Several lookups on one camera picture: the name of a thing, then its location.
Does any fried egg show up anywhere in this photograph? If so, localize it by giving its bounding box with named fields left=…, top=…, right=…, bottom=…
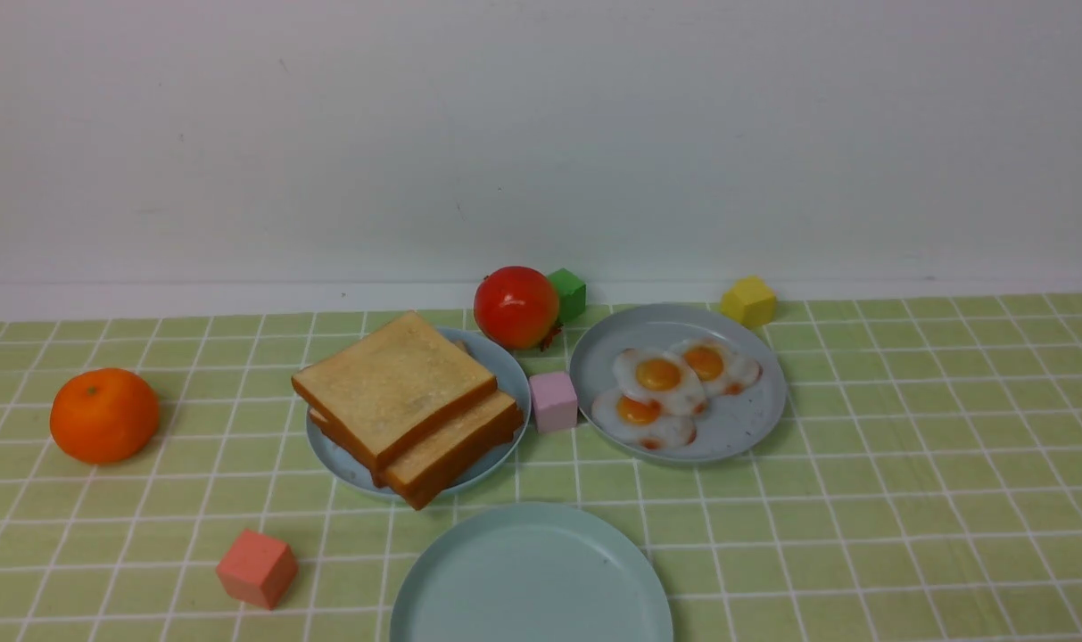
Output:
left=591, top=389, right=698, bottom=451
left=670, top=338, right=764, bottom=398
left=611, top=349, right=708, bottom=417

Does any red tomato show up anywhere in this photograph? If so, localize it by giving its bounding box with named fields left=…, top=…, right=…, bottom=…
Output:
left=473, top=267, right=560, bottom=352

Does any green cube block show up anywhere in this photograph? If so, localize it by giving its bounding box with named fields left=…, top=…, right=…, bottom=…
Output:
left=546, top=268, right=588, bottom=325

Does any blue bread plate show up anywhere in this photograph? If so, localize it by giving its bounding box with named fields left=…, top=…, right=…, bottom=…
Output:
left=305, top=325, right=533, bottom=500

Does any pink cube block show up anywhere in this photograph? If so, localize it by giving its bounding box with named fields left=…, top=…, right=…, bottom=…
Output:
left=529, top=371, right=580, bottom=434

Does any yellow cube block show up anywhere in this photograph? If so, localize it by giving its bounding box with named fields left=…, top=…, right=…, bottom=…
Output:
left=717, top=274, right=777, bottom=328

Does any light blue front plate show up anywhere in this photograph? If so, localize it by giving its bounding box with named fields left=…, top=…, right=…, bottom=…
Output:
left=387, top=501, right=675, bottom=641

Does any salmon red cube block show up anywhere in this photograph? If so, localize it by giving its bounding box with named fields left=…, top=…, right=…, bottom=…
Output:
left=215, top=529, right=300, bottom=611

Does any orange tangerine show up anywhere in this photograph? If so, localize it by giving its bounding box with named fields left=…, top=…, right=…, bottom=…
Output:
left=50, top=368, right=161, bottom=466

